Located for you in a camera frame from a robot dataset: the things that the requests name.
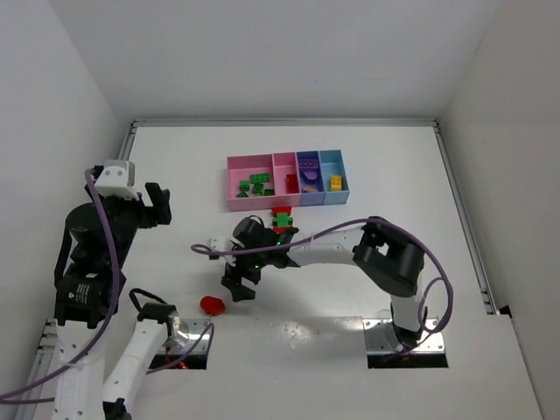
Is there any red rounded lego brick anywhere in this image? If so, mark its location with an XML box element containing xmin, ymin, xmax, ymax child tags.
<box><xmin>199</xmin><ymin>296</ymin><xmax>226</xmax><ymax>317</ymax></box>

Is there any red green yellow lego stack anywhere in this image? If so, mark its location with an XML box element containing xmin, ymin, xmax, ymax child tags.
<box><xmin>271</xmin><ymin>206</ymin><xmax>298</xmax><ymax>234</ymax></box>

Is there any green lego plate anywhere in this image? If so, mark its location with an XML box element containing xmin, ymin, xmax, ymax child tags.
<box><xmin>249</xmin><ymin>172</ymin><xmax>270</xmax><ymax>184</ymax></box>

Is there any purple flower lego brick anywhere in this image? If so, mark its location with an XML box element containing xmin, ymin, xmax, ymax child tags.
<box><xmin>300</xmin><ymin>171</ymin><xmax>319</xmax><ymax>185</ymax></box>

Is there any yellow rounded lego brick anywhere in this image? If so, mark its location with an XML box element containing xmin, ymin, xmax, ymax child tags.
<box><xmin>330</xmin><ymin>175</ymin><xmax>343</xmax><ymax>192</ymax></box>

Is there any small green lego brick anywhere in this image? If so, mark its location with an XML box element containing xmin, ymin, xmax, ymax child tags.
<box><xmin>239</xmin><ymin>180</ymin><xmax>250</xmax><ymax>192</ymax></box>

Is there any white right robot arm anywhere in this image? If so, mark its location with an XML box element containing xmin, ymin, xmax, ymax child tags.
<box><xmin>208</xmin><ymin>217</ymin><xmax>427</xmax><ymax>348</ymax></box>

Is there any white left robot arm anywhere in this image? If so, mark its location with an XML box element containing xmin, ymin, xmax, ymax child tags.
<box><xmin>52</xmin><ymin>183</ymin><xmax>179</xmax><ymax>419</ymax></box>

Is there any large pink bin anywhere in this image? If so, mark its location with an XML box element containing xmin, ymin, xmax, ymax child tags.
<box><xmin>227</xmin><ymin>154</ymin><xmax>275</xmax><ymax>212</ymax></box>

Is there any dark blue bin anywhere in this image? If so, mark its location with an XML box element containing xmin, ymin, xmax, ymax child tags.
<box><xmin>296</xmin><ymin>150</ymin><xmax>326</xmax><ymax>207</ymax></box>

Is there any small pink bin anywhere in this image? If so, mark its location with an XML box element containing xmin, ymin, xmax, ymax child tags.
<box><xmin>272</xmin><ymin>152</ymin><xmax>301</xmax><ymax>207</ymax></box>

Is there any light blue bin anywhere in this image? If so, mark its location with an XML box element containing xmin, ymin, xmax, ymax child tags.
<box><xmin>319</xmin><ymin>150</ymin><xmax>350</xmax><ymax>206</ymax></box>

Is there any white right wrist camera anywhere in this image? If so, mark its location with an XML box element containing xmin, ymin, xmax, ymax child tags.
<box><xmin>207</xmin><ymin>236</ymin><xmax>234</xmax><ymax>260</ymax></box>

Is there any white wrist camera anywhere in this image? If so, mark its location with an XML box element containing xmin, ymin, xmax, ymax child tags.
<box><xmin>89</xmin><ymin>159</ymin><xmax>139</xmax><ymax>200</ymax></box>
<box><xmin>207</xmin><ymin>236</ymin><xmax>234</xmax><ymax>260</ymax></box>

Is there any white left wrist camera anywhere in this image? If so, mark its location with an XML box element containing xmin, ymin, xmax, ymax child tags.
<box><xmin>89</xmin><ymin>159</ymin><xmax>139</xmax><ymax>200</ymax></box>

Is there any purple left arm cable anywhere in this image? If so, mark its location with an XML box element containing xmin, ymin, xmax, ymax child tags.
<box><xmin>0</xmin><ymin>167</ymin><xmax>215</xmax><ymax>403</ymax></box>

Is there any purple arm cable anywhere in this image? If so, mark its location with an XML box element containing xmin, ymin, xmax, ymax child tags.
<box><xmin>0</xmin><ymin>167</ymin><xmax>215</xmax><ymax>403</ymax></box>
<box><xmin>191</xmin><ymin>218</ymin><xmax>455</xmax><ymax>362</ymax></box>

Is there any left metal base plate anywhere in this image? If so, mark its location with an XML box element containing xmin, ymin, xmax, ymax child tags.
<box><xmin>149</xmin><ymin>318</ymin><xmax>214</xmax><ymax>371</ymax></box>

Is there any metal base plate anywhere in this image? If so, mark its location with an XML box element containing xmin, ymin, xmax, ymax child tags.
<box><xmin>149</xmin><ymin>318</ymin><xmax>214</xmax><ymax>371</ymax></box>
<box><xmin>362</xmin><ymin>318</ymin><xmax>449</xmax><ymax>369</ymax></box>

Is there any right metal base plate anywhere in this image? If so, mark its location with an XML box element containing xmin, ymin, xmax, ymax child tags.
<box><xmin>362</xmin><ymin>318</ymin><xmax>449</xmax><ymax>369</ymax></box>

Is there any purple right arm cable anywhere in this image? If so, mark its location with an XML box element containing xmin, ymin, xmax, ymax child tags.
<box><xmin>191</xmin><ymin>218</ymin><xmax>455</xmax><ymax>362</ymax></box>

